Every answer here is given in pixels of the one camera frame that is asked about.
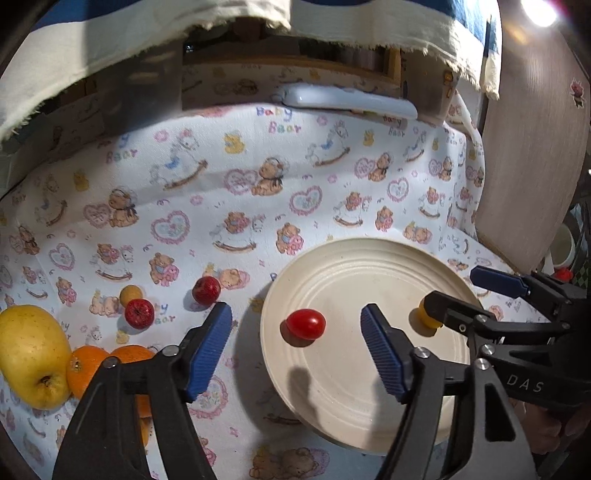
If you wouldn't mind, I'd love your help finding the wooden board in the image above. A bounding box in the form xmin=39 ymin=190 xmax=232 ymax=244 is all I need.
xmin=475 ymin=0 xmax=591 ymax=273

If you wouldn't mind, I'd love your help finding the bright lamp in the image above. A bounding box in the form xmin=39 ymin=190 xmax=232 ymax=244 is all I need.
xmin=519 ymin=0 xmax=559 ymax=28

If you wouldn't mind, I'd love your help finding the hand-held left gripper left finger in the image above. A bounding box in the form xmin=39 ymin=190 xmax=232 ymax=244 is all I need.
xmin=52 ymin=301 xmax=233 ymax=480

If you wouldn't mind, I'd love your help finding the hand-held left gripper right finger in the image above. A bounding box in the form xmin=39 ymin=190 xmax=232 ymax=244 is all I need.
xmin=360 ymin=303 xmax=539 ymax=480

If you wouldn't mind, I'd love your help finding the red hawthorn fruit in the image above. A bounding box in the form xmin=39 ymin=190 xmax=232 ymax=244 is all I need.
xmin=191 ymin=276 xmax=222 ymax=306
xmin=124 ymin=298 xmax=155 ymax=330

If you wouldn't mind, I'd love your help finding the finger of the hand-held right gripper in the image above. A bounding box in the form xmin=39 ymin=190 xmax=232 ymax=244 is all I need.
xmin=470 ymin=265 xmax=591 ymax=324
xmin=423 ymin=291 xmax=568 ymax=370

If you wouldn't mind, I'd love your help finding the wooden shelf frame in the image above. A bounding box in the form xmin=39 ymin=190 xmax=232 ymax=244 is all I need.
xmin=185 ymin=37 xmax=402 ymax=86

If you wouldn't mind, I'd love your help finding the bear printed cloth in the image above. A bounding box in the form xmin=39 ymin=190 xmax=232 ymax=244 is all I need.
xmin=0 ymin=65 xmax=513 ymax=480

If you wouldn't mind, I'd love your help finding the yellow apple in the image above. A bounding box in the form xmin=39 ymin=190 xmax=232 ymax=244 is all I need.
xmin=0 ymin=305 xmax=74 ymax=410

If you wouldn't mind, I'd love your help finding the cream and blue canvas cloth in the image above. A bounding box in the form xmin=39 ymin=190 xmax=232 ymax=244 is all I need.
xmin=0 ymin=0 xmax=504 ymax=144

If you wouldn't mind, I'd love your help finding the small yellow fruit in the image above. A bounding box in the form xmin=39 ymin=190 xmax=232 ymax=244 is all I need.
xmin=418 ymin=298 xmax=441 ymax=329
xmin=119 ymin=285 xmax=144 ymax=309

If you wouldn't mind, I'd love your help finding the orange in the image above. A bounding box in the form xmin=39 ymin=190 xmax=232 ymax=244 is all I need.
xmin=110 ymin=344 xmax=158 ymax=418
xmin=66 ymin=345 xmax=112 ymax=401

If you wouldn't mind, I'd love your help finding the white cup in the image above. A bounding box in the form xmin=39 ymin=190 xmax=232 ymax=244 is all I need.
xmin=549 ymin=224 xmax=578 ymax=268

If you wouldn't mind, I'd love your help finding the person's right hand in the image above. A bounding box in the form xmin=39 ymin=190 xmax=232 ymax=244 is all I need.
xmin=515 ymin=399 xmax=591 ymax=455

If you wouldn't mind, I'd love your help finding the red cherry tomato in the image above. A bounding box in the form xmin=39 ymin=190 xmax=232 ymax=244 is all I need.
xmin=285 ymin=308 xmax=327 ymax=342

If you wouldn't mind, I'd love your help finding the cream ceramic plate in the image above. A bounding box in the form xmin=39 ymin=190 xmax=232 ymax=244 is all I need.
xmin=260 ymin=239 xmax=491 ymax=450

